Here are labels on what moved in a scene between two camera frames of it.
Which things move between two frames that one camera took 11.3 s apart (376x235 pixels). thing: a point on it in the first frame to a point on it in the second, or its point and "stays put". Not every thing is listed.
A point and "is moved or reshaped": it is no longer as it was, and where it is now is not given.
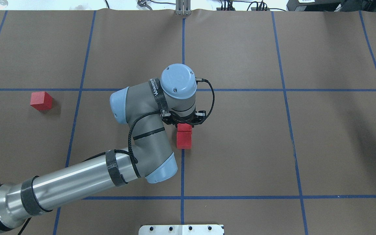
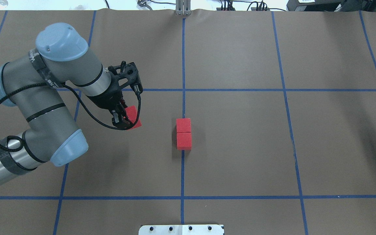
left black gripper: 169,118 to 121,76
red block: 41,101 is moved or reshaped
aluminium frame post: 183,7 stays put
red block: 184,140 stays put
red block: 184,127 stays put
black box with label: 313,5 stays put
